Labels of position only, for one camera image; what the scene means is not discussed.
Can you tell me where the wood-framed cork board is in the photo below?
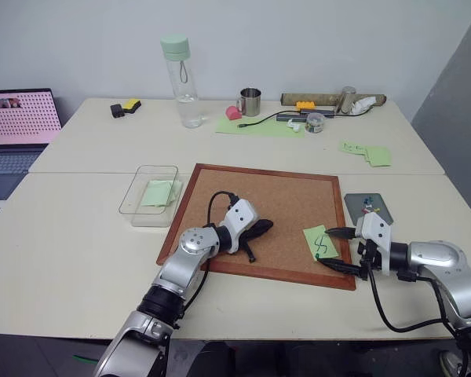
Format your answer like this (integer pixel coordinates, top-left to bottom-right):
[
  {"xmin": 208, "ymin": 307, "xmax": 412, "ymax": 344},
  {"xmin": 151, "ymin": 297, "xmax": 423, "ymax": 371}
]
[{"xmin": 156, "ymin": 163, "xmax": 358, "ymax": 292}]

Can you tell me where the grey flat tray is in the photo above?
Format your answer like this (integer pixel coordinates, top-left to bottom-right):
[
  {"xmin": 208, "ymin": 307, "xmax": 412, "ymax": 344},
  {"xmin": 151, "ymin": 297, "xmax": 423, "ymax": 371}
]
[{"xmin": 343, "ymin": 192, "xmax": 395, "ymax": 228}]

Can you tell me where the yellow and black sponge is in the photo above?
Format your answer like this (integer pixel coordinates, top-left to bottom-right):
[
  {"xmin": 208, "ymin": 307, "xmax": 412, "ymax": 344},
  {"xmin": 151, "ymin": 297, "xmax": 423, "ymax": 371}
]
[{"xmin": 122, "ymin": 98, "xmax": 143, "ymax": 115}]

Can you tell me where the clear plastic box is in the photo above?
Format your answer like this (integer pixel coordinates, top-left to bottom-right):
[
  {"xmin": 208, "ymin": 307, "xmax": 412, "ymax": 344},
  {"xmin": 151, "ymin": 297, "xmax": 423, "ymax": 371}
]
[{"xmin": 119, "ymin": 164, "xmax": 181, "ymax": 229}]

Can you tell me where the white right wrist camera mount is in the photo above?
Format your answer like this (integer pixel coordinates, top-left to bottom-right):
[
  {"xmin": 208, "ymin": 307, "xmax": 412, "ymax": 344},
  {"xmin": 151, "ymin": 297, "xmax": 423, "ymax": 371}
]
[{"xmin": 354, "ymin": 211, "xmax": 394, "ymax": 274}]

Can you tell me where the stainless steel mug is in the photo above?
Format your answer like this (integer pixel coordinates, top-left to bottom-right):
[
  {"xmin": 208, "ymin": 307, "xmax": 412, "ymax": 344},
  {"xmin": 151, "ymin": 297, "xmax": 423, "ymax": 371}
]
[{"xmin": 235, "ymin": 87, "xmax": 263, "ymax": 118}]

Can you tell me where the grey shoe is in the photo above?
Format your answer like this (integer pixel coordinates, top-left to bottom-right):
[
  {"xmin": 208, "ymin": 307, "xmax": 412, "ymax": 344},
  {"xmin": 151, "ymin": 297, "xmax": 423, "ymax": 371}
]
[{"xmin": 439, "ymin": 350, "xmax": 463, "ymax": 377}]

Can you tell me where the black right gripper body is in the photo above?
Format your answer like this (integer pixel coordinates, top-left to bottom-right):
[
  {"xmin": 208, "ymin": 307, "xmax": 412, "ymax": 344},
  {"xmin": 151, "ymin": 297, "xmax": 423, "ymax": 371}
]
[{"xmin": 351, "ymin": 227, "xmax": 381, "ymax": 281}]

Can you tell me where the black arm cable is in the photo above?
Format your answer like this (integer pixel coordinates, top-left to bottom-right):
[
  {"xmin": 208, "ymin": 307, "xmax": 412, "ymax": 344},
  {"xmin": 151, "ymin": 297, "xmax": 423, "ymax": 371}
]
[
  {"xmin": 366, "ymin": 269, "xmax": 458, "ymax": 339},
  {"xmin": 206, "ymin": 190, "xmax": 237, "ymax": 229}
]

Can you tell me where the large green paper sheet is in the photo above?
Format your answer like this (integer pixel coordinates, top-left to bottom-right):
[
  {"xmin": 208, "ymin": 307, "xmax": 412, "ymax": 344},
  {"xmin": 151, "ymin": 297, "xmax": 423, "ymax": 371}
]
[{"xmin": 214, "ymin": 112, "xmax": 305, "ymax": 139}]

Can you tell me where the blank green sticky note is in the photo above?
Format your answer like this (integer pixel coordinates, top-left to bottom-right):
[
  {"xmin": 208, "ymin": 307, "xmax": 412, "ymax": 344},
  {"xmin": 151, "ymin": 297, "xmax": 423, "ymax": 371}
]
[
  {"xmin": 362, "ymin": 145, "xmax": 393, "ymax": 169},
  {"xmin": 141, "ymin": 179, "xmax": 184, "ymax": 208}
]

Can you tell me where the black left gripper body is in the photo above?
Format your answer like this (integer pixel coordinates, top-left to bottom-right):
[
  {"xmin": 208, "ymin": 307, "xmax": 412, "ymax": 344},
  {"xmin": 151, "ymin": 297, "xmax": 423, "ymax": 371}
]
[{"xmin": 238, "ymin": 220, "xmax": 266, "ymax": 242}]

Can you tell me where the grey metal cylinder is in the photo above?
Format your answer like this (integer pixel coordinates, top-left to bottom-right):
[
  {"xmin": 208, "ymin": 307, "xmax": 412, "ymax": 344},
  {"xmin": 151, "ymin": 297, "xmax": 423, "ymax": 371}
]
[{"xmin": 334, "ymin": 86, "xmax": 357, "ymax": 115}]

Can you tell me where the crumpled white tissue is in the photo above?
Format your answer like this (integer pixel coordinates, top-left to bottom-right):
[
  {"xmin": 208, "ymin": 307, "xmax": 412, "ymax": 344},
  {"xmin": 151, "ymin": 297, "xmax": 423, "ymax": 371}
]
[{"xmin": 350, "ymin": 95, "xmax": 378, "ymax": 116}]

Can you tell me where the thin black usb cable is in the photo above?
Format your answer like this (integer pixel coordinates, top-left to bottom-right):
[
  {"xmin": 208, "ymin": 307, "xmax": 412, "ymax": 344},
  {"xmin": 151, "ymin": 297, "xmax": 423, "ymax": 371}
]
[{"xmin": 236, "ymin": 110, "xmax": 300, "ymax": 130}]

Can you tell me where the green note with scribble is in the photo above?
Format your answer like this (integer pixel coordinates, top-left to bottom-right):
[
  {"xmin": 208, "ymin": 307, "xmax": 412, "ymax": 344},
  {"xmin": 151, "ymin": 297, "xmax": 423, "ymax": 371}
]
[{"xmin": 302, "ymin": 224, "xmax": 340, "ymax": 262}]

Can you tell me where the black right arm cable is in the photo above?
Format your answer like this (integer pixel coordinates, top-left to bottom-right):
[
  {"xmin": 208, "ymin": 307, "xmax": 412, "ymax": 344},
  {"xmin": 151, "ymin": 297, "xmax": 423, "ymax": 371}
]
[{"xmin": 366, "ymin": 269, "xmax": 458, "ymax": 339}]

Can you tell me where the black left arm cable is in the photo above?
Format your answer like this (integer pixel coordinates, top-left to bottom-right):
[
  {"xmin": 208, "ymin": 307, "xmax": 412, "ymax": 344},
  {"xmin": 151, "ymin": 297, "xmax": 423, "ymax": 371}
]
[{"xmin": 206, "ymin": 190, "xmax": 237, "ymax": 229}]

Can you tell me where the green note with handwriting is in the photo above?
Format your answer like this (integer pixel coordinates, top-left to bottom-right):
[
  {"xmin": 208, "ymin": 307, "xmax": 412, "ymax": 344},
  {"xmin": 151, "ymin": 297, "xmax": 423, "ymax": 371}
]
[{"xmin": 340, "ymin": 141, "xmax": 367, "ymax": 156}]

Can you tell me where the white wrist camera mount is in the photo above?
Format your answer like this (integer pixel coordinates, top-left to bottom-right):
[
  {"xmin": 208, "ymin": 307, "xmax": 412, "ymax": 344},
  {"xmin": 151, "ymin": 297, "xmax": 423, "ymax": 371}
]
[
  {"xmin": 354, "ymin": 211, "xmax": 394, "ymax": 274},
  {"xmin": 218, "ymin": 198, "xmax": 261, "ymax": 254}
]

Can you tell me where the long wooden log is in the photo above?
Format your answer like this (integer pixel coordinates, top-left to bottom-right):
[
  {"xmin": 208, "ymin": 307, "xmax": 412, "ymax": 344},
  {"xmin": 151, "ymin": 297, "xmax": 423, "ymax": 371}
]
[{"xmin": 279, "ymin": 92, "xmax": 388, "ymax": 108}]

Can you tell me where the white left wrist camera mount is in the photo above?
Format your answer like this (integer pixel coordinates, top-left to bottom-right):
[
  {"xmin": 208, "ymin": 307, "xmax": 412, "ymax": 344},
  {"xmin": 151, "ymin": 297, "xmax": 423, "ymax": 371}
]
[{"xmin": 218, "ymin": 198, "xmax": 261, "ymax": 254}]

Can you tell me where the open laptop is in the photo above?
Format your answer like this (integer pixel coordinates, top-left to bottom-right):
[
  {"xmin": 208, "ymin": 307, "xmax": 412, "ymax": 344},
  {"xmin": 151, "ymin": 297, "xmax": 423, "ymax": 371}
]
[{"xmin": 0, "ymin": 87, "xmax": 64, "ymax": 202}]

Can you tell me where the clear bottle with green lid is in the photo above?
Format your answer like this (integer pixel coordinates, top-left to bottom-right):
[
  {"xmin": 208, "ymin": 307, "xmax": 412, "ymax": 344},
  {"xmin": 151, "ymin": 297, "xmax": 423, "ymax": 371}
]
[{"xmin": 159, "ymin": 34, "xmax": 204, "ymax": 130}]

